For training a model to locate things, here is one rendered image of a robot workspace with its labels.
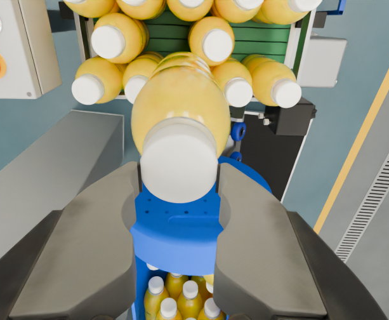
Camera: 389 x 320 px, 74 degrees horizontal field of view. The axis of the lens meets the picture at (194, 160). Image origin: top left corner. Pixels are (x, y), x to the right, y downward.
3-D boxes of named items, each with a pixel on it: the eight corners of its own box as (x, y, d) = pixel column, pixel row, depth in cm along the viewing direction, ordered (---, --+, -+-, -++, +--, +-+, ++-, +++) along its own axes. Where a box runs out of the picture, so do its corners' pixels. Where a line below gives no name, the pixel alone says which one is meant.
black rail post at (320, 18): (294, 28, 53) (311, 29, 46) (297, 11, 52) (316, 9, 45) (304, 28, 53) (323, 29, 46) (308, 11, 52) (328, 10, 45)
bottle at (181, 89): (217, 58, 29) (258, 102, 13) (205, 116, 33) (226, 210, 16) (156, 46, 29) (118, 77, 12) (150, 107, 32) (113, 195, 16)
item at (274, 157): (188, 270, 222) (188, 286, 209) (219, 100, 151) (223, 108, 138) (246, 273, 227) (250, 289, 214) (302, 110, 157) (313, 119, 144)
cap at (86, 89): (89, 105, 40) (85, 108, 38) (71, 84, 38) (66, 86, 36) (109, 91, 39) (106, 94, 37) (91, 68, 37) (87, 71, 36)
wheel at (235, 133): (229, 142, 57) (237, 145, 56) (231, 123, 55) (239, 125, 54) (238, 136, 60) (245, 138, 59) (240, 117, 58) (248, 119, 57)
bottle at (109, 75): (114, 91, 57) (89, 119, 41) (92, 62, 54) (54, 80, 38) (139, 72, 55) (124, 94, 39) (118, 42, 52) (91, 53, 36)
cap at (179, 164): (221, 124, 14) (226, 138, 12) (206, 185, 16) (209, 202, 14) (148, 113, 13) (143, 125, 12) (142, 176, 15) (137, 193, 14)
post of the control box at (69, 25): (124, 24, 130) (9, 34, 42) (122, 15, 128) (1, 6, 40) (131, 24, 130) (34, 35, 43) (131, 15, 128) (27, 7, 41)
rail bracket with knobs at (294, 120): (253, 119, 62) (265, 136, 53) (257, 89, 59) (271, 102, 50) (292, 120, 63) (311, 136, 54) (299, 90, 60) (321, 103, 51)
